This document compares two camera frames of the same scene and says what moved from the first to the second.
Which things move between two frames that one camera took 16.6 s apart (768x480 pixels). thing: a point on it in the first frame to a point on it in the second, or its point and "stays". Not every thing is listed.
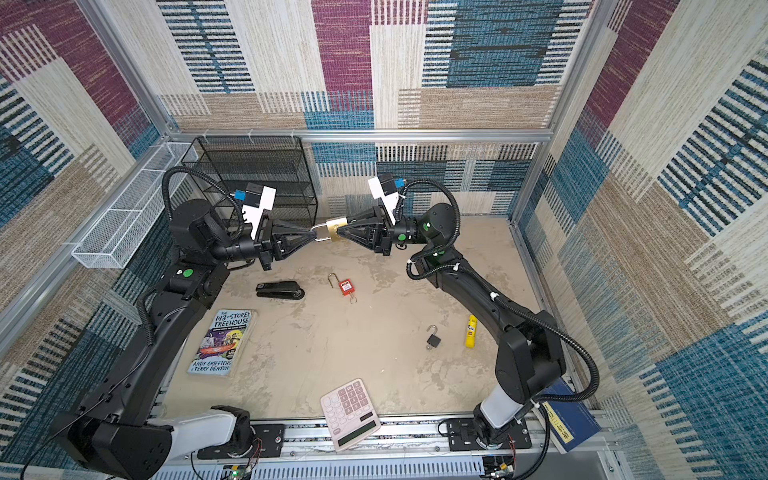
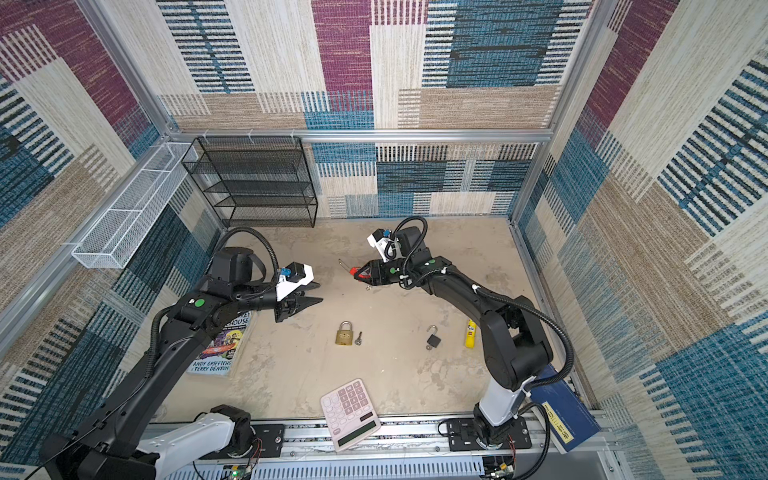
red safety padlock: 346,286 to 371,272
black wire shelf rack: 223,165 stays
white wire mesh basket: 117,230 stays
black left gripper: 275,247 to 290,307
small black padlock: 433,339 stays
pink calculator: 350,414 stays
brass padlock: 328,231 to 344,336
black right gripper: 379,242 to 388,282
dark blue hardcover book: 570,422 stays
